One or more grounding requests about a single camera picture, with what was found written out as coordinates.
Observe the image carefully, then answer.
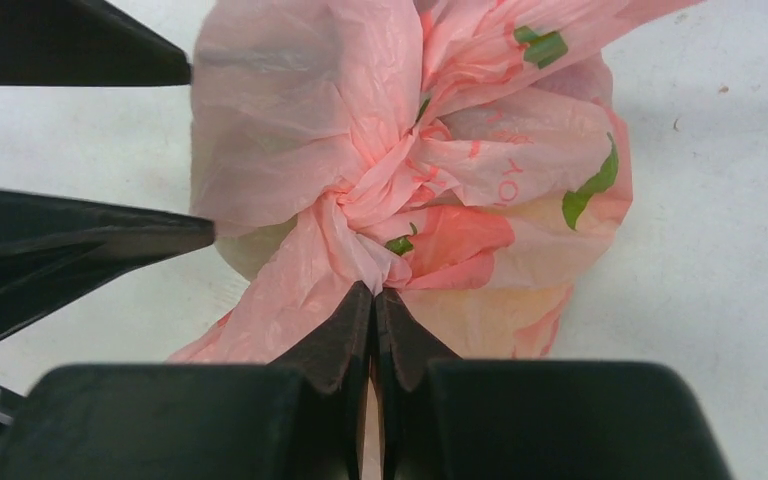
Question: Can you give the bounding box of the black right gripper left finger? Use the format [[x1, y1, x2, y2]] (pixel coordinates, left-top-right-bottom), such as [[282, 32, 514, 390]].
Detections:
[[0, 283, 373, 479]]

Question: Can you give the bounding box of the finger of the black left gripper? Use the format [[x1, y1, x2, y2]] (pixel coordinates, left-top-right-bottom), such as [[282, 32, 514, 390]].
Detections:
[[0, 0, 192, 87], [0, 190, 215, 341]]

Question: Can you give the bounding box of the pink plastic bag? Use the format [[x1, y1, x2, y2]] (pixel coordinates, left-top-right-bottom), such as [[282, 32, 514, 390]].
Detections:
[[175, 1, 683, 363]]

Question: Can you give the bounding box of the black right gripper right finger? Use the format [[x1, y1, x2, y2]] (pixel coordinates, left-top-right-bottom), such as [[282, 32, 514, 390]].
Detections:
[[374, 289, 731, 479]]

